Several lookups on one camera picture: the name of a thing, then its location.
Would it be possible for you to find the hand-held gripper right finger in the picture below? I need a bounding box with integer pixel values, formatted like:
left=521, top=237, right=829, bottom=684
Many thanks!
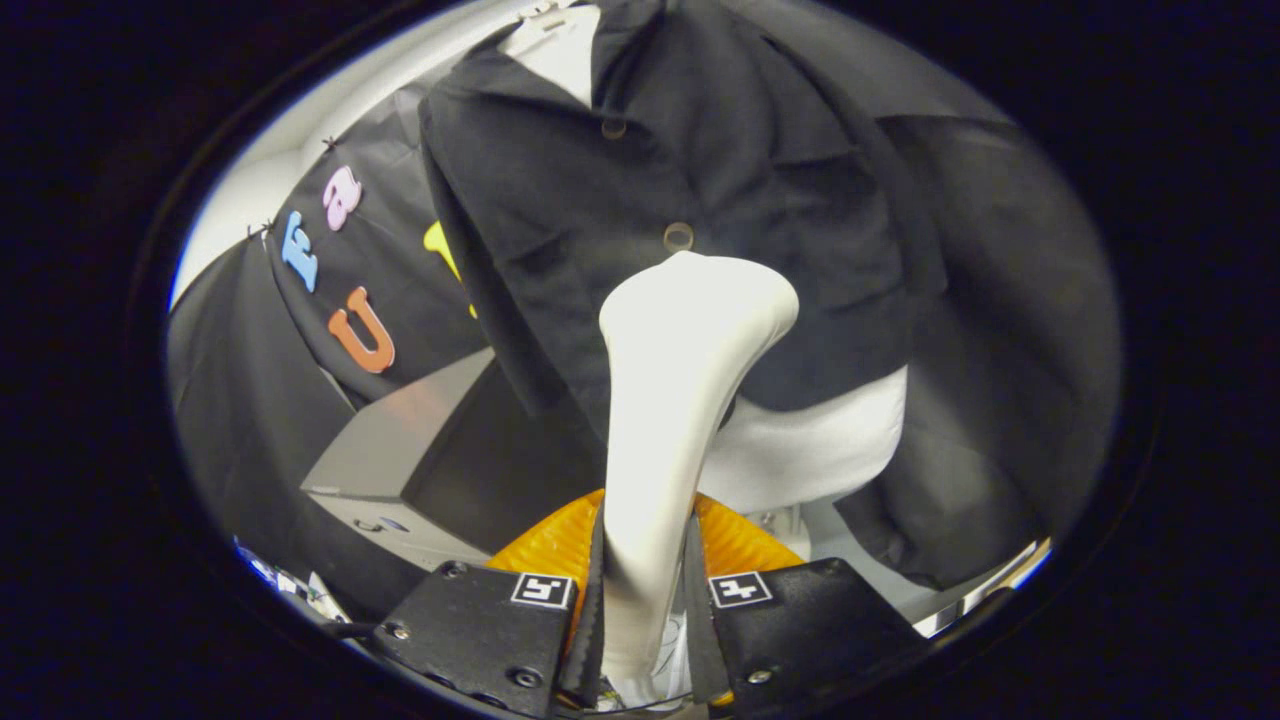
left=683, top=493, right=926, bottom=713

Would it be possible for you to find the grey cabinet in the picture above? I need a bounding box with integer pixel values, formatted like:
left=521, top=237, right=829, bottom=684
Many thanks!
left=300, top=345, right=611, bottom=573

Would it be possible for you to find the metal mannequin stand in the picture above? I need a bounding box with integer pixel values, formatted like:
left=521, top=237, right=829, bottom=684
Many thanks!
left=745, top=505, right=813, bottom=548

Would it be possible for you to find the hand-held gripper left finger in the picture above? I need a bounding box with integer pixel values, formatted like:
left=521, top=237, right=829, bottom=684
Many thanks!
left=370, top=488, right=608, bottom=719

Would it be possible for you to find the black jacket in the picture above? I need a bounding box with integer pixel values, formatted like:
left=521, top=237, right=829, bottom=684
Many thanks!
left=418, top=0, right=946, bottom=446

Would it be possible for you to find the white mannequin torso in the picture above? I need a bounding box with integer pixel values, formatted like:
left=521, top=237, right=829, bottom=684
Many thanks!
left=500, top=5, right=909, bottom=513

